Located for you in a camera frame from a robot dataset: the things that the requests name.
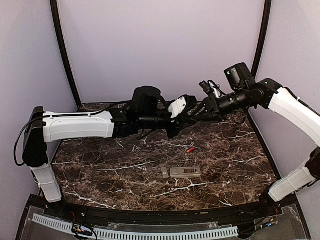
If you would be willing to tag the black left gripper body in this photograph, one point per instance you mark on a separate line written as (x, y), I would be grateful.
(178, 127)

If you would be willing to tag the grey battery cover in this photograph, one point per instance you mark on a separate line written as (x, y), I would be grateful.
(164, 172)

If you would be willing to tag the white remote control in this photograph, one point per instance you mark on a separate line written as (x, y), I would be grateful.
(184, 172)

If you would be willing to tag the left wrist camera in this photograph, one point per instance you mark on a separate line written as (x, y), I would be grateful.
(182, 104)

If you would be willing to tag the white slotted cable duct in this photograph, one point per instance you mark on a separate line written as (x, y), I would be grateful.
(135, 232)

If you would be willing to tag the black vertical frame post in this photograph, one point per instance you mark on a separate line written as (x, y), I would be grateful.
(262, 37)
(63, 51)

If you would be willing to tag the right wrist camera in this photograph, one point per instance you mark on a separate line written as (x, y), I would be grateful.
(211, 88)

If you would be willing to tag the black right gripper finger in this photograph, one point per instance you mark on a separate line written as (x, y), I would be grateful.
(200, 111)
(211, 118)

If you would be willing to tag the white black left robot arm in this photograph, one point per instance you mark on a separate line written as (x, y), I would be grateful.
(147, 110)

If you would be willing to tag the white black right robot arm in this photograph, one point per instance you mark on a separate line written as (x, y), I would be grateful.
(280, 100)

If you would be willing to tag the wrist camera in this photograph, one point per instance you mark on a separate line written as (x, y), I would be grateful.
(211, 88)
(182, 104)

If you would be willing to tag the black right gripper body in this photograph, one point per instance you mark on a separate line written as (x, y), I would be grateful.
(215, 110)

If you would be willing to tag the black front rail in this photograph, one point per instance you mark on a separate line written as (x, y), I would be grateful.
(242, 215)

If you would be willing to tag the red battery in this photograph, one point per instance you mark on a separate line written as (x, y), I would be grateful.
(190, 150)

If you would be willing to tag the black vertical frame post right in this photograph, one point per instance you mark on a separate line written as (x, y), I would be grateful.
(262, 37)

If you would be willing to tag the black vertical frame post left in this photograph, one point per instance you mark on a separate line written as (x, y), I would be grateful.
(63, 51)

